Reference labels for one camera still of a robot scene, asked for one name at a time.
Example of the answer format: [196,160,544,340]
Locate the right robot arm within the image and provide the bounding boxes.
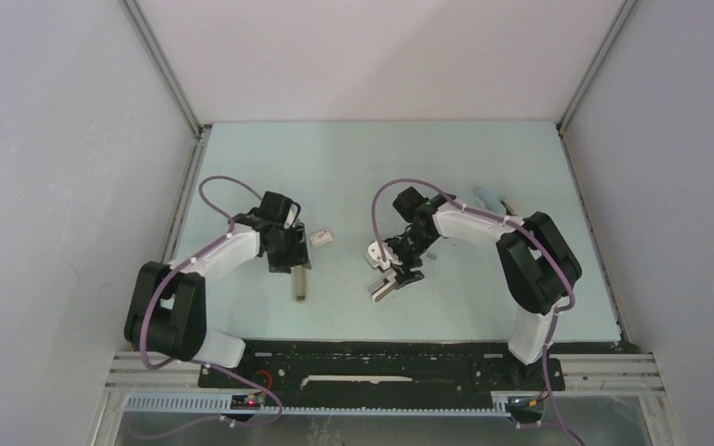
[365,187,583,388]

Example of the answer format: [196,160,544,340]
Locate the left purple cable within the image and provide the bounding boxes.
[126,175,284,441]

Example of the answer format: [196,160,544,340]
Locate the aluminium frame post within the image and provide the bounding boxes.
[557,0,640,136]
[117,0,205,138]

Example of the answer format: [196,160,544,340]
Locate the right aluminium frame post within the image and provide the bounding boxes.
[557,0,640,136]

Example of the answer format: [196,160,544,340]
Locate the light blue stapler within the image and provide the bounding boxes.
[474,187,507,215]

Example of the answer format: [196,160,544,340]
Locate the beige brown stapler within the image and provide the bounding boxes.
[500,198,522,216]

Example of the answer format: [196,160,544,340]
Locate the left aluminium frame post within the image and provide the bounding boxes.
[117,0,205,138]

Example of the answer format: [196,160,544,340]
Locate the white staple box sleeve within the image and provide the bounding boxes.
[309,229,333,247]

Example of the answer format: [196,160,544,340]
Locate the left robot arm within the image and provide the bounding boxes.
[124,191,311,387]

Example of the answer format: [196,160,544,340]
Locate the olive green stapler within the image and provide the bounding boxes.
[370,276,397,303]

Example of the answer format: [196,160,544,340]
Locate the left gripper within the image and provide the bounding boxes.
[265,222,311,274]

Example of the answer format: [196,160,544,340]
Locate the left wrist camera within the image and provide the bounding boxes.
[284,203,301,229]

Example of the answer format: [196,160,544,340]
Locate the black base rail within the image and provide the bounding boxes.
[199,335,568,413]

